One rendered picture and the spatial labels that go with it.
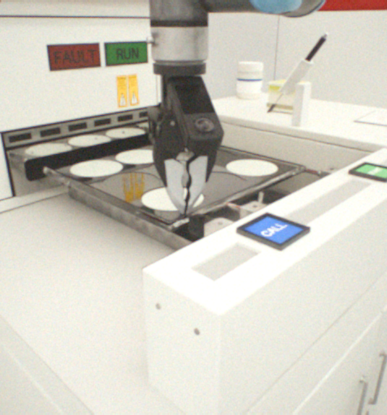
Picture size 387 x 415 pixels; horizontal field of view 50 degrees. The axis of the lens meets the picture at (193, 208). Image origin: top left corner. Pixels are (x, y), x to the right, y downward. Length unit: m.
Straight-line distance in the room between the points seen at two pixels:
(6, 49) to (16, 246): 0.35
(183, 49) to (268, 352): 0.36
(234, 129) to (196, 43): 0.45
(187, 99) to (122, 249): 0.29
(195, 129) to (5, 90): 0.45
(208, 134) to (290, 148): 0.42
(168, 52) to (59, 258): 0.36
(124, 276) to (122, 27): 0.57
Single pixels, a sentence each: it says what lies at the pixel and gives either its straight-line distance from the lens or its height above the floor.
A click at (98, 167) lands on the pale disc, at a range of 0.85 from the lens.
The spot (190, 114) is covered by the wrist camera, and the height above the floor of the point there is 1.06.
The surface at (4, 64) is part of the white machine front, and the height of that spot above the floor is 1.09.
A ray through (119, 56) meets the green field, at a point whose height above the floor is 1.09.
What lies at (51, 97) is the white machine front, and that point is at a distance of 0.90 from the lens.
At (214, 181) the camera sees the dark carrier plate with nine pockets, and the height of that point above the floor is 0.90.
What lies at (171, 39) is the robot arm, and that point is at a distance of 0.55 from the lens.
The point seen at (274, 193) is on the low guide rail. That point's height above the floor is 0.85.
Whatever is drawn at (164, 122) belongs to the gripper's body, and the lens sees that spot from 0.56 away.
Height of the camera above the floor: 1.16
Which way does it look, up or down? 24 degrees down
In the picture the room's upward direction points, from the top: straight up
